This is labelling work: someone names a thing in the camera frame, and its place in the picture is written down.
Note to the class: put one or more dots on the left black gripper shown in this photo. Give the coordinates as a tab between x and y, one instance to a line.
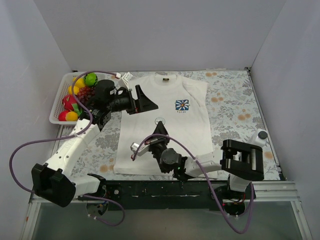
136	100

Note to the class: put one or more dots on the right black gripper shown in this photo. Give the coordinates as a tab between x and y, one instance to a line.
158	139

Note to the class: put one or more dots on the round blue yellow brooch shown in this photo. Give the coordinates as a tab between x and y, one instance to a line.
160	119

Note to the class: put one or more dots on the white t-shirt with flower print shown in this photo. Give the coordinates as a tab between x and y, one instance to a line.
181	114

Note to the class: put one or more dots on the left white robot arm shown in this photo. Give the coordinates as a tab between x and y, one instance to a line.
52	180

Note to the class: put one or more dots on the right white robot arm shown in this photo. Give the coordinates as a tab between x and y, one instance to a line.
242	160

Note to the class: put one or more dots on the green toy watermelon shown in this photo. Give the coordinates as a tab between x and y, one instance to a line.
90	79

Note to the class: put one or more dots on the purple toy grape bunch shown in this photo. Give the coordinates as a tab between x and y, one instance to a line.
85	94

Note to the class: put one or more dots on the yellow toy lemon upper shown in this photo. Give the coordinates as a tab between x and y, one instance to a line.
80	83

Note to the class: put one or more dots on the yellow toy lemon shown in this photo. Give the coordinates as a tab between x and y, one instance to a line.
80	83
73	90

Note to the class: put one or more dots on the yellow toy lemon lower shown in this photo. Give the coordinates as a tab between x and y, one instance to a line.
73	90

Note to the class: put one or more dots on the red toy dragon fruit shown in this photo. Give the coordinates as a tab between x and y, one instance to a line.
69	103

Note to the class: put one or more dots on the red yellow toy mango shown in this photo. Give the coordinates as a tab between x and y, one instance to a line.
68	116

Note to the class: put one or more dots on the white plastic fruit basket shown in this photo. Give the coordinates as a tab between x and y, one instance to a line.
57	107

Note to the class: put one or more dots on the white bottle with black cap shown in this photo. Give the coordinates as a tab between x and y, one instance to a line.
259	138

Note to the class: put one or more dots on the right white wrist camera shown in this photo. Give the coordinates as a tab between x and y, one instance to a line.
138	150

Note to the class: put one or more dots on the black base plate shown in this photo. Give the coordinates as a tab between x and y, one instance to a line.
204	201

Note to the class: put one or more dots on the aluminium frame rail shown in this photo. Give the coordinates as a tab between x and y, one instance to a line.
265	191

